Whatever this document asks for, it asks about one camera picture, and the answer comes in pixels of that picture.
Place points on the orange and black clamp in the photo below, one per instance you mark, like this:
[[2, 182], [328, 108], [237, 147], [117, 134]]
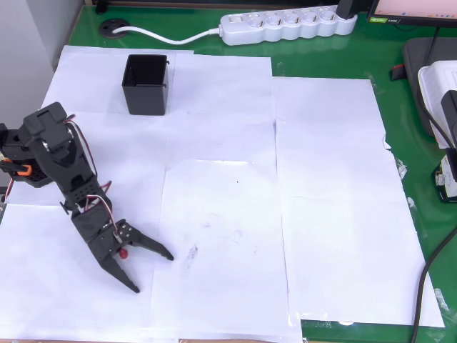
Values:
[[22, 170]]

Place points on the black device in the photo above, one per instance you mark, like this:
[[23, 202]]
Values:
[[450, 114]]

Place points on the red and black USB stick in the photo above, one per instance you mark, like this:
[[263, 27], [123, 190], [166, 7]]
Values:
[[397, 72]]

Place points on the white paper sheet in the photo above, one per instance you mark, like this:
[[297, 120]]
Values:
[[357, 268], [143, 143], [221, 250], [221, 107], [339, 168], [53, 286], [321, 103], [96, 89]]

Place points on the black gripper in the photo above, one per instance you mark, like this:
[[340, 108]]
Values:
[[104, 246]]

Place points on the grey pad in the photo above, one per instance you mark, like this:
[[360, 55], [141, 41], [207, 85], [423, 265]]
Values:
[[414, 71]]

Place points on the white device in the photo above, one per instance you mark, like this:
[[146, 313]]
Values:
[[433, 93]]

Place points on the black computer monitor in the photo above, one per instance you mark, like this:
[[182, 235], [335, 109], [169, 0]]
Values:
[[410, 9]]

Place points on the red round object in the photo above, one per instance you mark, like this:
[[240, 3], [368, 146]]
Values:
[[124, 254]]

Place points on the black square cup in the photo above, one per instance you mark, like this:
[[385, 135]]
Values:
[[146, 98]]

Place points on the black plug adapter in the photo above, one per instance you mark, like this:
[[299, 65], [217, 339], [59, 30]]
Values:
[[347, 8]]

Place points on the white power strip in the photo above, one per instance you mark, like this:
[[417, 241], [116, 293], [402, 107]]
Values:
[[285, 28]]

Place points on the green desk mat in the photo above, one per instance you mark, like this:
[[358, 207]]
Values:
[[378, 53]]

